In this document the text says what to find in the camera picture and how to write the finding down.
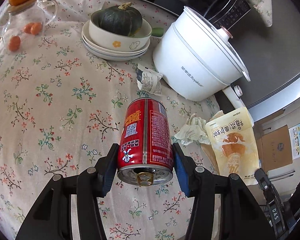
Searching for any red drink can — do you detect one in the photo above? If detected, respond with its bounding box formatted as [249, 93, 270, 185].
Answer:
[116, 98, 175, 187]

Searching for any floral tablecloth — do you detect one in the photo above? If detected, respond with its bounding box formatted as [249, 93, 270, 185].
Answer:
[0, 0, 240, 240]

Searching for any dark green squash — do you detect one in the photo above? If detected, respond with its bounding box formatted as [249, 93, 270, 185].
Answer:
[97, 2, 144, 38]

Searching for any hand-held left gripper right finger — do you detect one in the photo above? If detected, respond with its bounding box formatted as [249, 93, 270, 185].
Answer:
[172, 143, 268, 240]

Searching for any crumpled tissue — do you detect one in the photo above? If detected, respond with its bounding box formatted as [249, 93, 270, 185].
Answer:
[174, 113, 211, 146]

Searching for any cream bowl with flower print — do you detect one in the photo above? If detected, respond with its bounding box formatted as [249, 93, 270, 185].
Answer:
[88, 11, 153, 52]

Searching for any wooden pitcher lid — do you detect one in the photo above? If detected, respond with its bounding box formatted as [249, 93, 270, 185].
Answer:
[7, 0, 39, 16]

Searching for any pot lid with knob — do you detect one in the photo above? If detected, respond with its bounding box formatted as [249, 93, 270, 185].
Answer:
[183, 6, 251, 82]

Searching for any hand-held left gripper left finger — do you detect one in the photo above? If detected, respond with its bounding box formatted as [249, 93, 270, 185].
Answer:
[15, 143, 119, 240]

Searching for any green vegetable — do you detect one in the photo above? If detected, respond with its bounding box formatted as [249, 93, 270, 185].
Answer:
[151, 27, 165, 38]

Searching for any beige bread bag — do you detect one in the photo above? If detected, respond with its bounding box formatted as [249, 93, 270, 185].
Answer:
[205, 106, 261, 187]

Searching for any crumpled printed wrapper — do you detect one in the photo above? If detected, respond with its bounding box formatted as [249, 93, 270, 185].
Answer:
[135, 63, 164, 97]

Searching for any floral cloth cover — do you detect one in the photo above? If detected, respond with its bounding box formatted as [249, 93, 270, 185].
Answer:
[233, 0, 274, 28]

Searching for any glass pitcher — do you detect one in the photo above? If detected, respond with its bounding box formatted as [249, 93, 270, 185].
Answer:
[0, 0, 59, 56]

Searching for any cardboard box with round logo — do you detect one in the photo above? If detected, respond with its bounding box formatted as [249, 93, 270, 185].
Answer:
[261, 123, 300, 172]

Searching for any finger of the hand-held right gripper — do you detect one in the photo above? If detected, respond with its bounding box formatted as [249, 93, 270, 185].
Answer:
[254, 168, 287, 232]

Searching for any white electric cooking pot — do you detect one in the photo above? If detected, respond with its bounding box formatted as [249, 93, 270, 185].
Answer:
[152, 6, 253, 120]

